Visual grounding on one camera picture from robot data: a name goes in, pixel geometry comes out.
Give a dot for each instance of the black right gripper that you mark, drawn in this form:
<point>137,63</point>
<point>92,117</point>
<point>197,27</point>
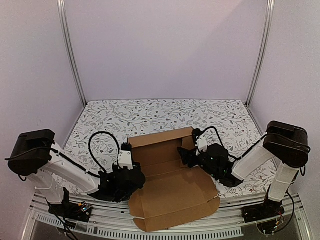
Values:
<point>196,158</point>

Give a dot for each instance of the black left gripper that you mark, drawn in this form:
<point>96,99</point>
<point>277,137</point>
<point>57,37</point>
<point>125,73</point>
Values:
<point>137,167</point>

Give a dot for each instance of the brown cardboard box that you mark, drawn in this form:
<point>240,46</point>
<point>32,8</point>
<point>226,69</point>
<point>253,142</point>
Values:
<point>173,194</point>

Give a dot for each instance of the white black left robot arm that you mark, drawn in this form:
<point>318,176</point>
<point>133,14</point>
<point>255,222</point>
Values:
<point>37,157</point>

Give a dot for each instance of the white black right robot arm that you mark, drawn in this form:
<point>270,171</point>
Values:
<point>285,142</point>

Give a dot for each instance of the floral patterned table mat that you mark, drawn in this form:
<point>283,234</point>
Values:
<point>104,123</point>

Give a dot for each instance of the aluminium front rail base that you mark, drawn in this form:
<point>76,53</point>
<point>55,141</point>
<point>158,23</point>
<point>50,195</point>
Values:
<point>112,221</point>

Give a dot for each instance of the aluminium left frame post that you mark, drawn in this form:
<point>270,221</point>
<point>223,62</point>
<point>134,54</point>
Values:
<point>61,6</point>

